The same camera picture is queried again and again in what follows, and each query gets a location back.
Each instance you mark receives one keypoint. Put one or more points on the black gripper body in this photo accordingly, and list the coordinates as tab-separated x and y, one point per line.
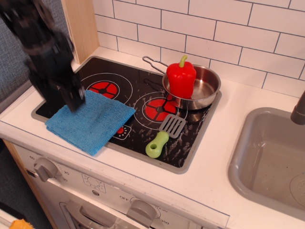
50	63

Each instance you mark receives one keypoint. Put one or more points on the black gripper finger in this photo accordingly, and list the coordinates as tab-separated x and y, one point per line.
50	94
73	98

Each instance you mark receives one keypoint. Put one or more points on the blue cloth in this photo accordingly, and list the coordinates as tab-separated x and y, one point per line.
93	124

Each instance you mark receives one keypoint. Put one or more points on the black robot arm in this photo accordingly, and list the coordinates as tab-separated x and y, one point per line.
30	21

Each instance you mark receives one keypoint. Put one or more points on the grey left oven knob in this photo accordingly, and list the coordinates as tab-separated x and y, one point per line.
45	169

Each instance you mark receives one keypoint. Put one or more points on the grey oven knob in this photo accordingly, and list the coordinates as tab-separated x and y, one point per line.
45	169
142	212

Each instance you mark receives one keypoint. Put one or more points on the grey green toy spatula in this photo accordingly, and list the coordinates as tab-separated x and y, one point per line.
171	127

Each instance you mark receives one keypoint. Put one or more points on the white toy oven front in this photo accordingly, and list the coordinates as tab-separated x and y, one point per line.
75	200

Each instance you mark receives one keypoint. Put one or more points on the red toy bell pepper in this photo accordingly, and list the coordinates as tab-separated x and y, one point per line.
181	77

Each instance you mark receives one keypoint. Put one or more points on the orange object bottom left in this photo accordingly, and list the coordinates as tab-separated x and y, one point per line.
20	224

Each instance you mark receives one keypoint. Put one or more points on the steel pan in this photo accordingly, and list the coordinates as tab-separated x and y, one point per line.
206	87

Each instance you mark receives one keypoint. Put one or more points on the grey right oven knob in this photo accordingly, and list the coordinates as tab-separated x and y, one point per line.
142	212

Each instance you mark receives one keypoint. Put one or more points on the grey sink basin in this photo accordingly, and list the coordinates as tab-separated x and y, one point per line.
268	164

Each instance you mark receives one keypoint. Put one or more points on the grey faucet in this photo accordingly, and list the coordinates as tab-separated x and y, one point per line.
298	113

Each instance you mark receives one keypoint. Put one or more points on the wooden side post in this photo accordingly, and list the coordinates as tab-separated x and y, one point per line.
80	19

